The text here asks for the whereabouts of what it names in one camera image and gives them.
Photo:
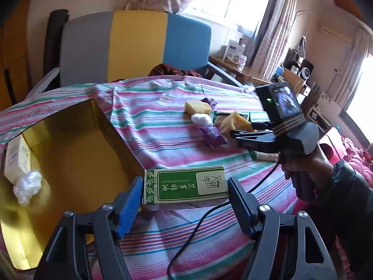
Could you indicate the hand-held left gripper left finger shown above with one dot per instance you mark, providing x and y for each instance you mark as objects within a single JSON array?
[{"x": 128, "y": 210}]

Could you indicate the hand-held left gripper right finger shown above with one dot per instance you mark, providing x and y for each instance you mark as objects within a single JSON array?
[{"x": 242, "y": 207}]

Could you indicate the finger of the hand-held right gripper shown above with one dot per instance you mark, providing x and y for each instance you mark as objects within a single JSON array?
[
  {"x": 259, "y": 124},
  {"x": 250, "y": 140}
]

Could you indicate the beige bandage roll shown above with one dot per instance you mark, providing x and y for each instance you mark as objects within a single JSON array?
[{"x": 236, "y": 122}]

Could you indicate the white plastic wad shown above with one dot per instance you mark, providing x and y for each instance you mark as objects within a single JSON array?
[
  {"x": 201, "y": 119},
  {"x": 27, "y": 186}
]

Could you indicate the green and white carton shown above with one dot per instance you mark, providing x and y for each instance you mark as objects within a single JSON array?
[{"x": 180, "y": 186}]

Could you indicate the yellow sponge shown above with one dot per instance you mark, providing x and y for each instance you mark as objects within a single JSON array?
[{"x": 198, "y": 107}]

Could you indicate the gold and maroon box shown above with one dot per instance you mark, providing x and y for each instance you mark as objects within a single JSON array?
[{"x": 72, "y": 151}]

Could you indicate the person's right hand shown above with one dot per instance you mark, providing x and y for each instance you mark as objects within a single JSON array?
[{"x": 311, "y": 166}]

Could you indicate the purple snack packet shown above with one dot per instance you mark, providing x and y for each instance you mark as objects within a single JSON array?
[
  {"x": 211, "y": 102},
  {"x": 214, "y": 137}
]

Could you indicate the green cracker packet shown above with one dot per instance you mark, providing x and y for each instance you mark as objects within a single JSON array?
[{"x": 215, "y": 118}]

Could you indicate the wooden desk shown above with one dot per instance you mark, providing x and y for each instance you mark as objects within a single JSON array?
[{"x": 242, "y": 74}]

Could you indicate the pink blanket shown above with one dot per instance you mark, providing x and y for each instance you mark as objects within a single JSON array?
[{"x": 352, "y": 154}]

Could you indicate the small pink white package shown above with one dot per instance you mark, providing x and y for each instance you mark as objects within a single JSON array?
[{"x": 243, "y": 60}]

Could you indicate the black speaker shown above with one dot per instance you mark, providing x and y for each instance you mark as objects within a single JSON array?
[{"x": 304, "y": 68}]

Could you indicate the striped cloth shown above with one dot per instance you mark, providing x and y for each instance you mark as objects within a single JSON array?
[{"x": 163, "y": 145}]

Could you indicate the side window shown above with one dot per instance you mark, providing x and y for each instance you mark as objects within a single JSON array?
[{"x": 361, "y": 102}]

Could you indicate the white printed box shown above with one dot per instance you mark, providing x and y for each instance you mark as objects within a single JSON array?
[{"x": 234, "y": 51}]

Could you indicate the floral curtain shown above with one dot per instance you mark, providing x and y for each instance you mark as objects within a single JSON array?
[{"x": 276, "y": 29}]

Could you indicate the dark red cloth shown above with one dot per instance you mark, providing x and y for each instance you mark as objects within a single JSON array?
[{"x": 172, "y": 70}]

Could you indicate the cream carton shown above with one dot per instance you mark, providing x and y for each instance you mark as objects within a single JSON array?
[{"x": 17, "y": 157}]

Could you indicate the grey yellow blue chair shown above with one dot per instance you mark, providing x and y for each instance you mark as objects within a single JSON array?
[{"x": 87, "y": 49}]

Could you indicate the wooden cabinet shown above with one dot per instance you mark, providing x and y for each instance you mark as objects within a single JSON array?
[{"x": 14, "y": 52}]

